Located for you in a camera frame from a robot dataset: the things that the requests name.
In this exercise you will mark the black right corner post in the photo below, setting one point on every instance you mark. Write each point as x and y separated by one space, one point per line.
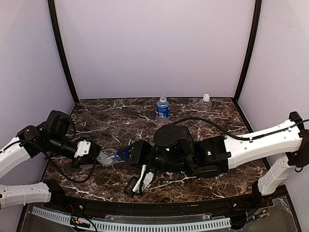
249 51

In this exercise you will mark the small clear bottle white cap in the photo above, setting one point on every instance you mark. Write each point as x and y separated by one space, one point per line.
205 102

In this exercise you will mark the black corner post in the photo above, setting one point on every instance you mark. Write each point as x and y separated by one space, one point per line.
249 51
61 50

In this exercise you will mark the Pocari Sweat bottle blue label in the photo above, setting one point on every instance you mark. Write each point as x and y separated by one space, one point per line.
162 111

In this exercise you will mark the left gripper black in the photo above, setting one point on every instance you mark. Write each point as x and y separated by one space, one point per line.
91 153

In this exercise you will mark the blue Pepsi bottle cap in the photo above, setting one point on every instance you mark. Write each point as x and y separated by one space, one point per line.
126 154

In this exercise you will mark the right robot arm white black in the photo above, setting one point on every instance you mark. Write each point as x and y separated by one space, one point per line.
175 151

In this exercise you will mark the black left corner post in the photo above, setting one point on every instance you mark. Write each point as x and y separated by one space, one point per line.
61 50

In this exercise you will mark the black table front rail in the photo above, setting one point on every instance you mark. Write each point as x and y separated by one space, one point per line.
233 206

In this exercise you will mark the grey slotted cable duct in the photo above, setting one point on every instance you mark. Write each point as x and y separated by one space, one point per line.
99 225

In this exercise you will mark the small circuit board with wires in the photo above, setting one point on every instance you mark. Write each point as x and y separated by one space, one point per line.
78 223

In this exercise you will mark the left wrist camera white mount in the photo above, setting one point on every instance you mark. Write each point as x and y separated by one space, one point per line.
83 148

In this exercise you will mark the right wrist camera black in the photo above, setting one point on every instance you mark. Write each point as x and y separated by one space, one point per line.
139 185

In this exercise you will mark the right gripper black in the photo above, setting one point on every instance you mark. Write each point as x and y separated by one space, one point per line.
139 150

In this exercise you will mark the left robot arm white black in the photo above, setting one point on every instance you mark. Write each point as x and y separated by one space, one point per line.
49 138

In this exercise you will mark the Pepsi bottle blue label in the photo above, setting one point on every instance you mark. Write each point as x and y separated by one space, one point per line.
107 157

